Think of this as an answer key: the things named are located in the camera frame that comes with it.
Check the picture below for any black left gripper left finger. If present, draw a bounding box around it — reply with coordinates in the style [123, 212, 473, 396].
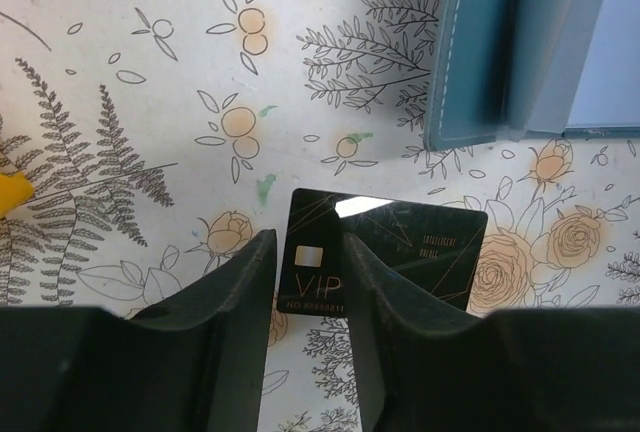
[1, 230, 277, 431]

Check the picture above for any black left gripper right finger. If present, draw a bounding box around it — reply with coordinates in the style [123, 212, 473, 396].
[342, 234, 639, 431]

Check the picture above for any black VIP card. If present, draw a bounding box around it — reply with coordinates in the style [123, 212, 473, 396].
[276, 188, 488, 318]

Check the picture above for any yellow plastic bin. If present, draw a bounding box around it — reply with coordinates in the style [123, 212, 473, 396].
[0, 172, 34, 218]

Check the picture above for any floral patterned table mat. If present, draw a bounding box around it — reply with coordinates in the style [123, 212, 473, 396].
[1, 0, 639, 431]

